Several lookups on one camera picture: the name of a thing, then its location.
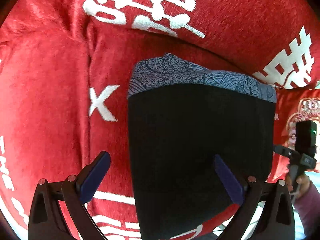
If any red wedding sofa cover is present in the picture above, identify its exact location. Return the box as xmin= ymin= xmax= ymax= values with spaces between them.
xmin=1 ymin=0 xmax=319 ymax=239

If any black pants blue patterned trim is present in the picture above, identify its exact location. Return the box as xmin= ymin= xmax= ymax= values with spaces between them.
xmin=128 ymin=54 xmax=277 ymax=239

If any red embroidered cushion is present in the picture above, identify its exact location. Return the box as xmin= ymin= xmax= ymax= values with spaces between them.
xmin=267 ymin=88 xmax=320 ymax=183

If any purple sleeve forearm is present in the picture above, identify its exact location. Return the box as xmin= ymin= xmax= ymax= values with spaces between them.
xmin=294 ymin=181 xmax=319 ymax=239

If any person's right hand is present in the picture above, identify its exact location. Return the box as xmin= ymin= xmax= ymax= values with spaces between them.
xmin=285 ymin=173 xmax=310 ymax=199

